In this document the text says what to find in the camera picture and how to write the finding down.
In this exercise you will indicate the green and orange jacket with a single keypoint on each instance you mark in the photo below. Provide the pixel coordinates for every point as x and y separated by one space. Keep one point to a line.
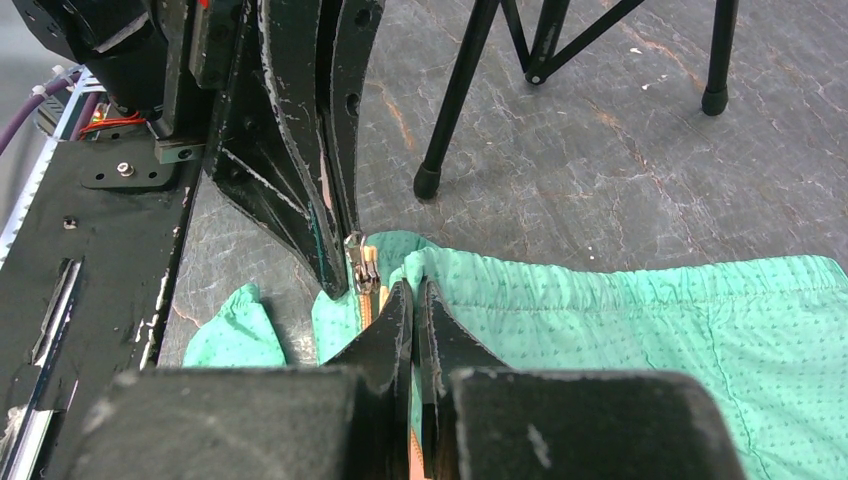
766 337

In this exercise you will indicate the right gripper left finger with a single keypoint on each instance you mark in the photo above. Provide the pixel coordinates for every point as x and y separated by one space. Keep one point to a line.
347 419

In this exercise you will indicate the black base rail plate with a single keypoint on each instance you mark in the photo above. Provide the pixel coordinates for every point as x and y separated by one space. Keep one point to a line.
87 283

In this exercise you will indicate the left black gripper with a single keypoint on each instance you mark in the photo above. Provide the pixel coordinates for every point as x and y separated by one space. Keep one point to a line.
164 60

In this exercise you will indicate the black perforated music stand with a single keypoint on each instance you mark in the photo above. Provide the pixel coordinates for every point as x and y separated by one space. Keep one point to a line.
541 58

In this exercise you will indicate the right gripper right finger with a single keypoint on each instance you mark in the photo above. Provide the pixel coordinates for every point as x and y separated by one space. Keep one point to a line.
482 419

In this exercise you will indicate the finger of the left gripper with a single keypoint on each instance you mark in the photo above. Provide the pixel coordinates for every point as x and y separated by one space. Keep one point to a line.
346 34

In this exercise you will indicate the silver zipper slider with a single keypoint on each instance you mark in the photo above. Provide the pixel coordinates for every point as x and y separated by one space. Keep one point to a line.
363 262

